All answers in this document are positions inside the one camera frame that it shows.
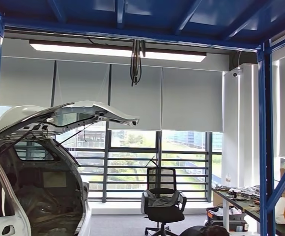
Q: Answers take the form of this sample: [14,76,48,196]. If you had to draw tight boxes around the white security camera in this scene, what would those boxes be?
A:
[231,67,243,79]

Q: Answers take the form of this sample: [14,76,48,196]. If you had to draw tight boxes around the person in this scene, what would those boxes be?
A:
[179,225,231,236]

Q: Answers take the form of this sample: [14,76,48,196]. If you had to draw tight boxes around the black storage crate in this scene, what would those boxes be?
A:
[206,206,249,233]

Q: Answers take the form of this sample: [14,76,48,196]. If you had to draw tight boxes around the black mesh office chair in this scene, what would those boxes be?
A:
[140,166,188,236]

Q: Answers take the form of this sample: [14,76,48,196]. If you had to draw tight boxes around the dark workbench with white legs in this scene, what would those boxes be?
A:
[211,186,285,236]

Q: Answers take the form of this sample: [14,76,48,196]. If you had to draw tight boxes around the white car body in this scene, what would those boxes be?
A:
[0,104,93,236]

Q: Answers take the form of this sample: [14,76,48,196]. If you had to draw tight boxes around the blue steel shelf rack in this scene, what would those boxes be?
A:
[0,0,285,236]

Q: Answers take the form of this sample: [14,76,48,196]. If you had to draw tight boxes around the black hanging cable bundle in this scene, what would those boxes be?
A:
[129,39,146,88]

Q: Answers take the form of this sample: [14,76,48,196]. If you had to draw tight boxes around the grey jacket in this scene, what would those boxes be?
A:
[145,189,183,208]

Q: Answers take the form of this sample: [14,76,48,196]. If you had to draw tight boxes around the long ceiling lamp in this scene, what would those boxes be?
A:
[29,39,207,63]

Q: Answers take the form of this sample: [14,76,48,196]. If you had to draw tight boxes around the white car tailgate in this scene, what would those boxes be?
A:
[0,100,140,138]

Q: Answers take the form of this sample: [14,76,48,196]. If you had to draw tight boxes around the dark window railing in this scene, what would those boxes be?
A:
[67,148,213,201]

